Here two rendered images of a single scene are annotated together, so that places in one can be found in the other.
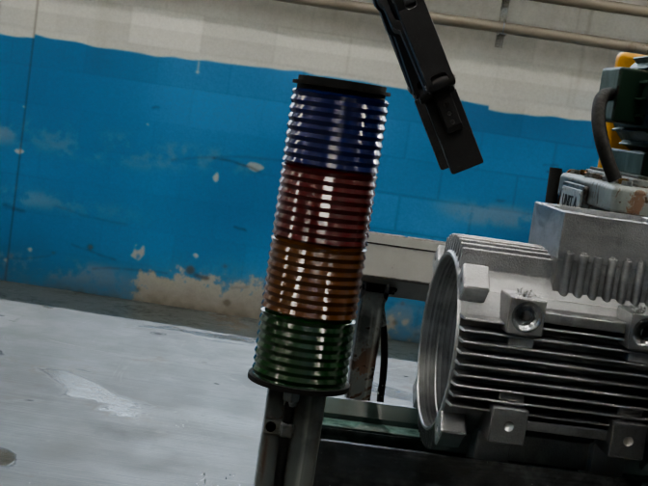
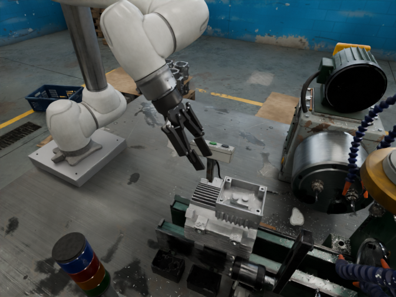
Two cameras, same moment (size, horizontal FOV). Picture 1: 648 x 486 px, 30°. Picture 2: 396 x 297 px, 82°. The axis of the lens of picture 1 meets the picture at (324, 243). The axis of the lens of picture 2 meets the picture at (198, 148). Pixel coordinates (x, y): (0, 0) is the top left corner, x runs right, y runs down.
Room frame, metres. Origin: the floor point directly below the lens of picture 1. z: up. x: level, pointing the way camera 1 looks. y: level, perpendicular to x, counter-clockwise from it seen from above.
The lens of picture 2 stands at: (0.66, -0.31, 1.64)
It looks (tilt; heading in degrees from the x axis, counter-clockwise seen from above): 41 degrees down; 26
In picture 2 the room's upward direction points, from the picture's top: straight up
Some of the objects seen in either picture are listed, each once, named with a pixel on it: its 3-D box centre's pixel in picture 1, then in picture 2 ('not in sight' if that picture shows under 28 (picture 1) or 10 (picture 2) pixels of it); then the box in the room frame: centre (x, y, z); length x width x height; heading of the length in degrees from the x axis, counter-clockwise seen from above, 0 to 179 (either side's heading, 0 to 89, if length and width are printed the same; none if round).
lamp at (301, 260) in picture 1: (313, 276); (88, 271); (0.74, 0.00, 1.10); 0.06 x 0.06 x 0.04
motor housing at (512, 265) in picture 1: (547, 354); (224, 217); (1.05, -0.21, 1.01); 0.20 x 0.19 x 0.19; 95
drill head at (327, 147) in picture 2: not in sight; (329, 162); (1.43, -0.49, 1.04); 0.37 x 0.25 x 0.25; 4
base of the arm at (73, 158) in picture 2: not in sight; (72, 147); (1.18, 0.66, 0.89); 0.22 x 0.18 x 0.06; 170
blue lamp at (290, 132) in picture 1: (335, 131); (74, 253); (0.74, 0.00, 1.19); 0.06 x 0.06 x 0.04
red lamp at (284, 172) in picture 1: (324, 203); (81, 263); (0.74, 0.00, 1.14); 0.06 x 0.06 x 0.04
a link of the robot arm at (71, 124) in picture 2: not in sight; (68, 122); (1.21, 0.64, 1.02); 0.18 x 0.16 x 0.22; 167
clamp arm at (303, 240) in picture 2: not in sight; (288, 266); (0.93, -0.39, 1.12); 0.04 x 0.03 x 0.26; 94
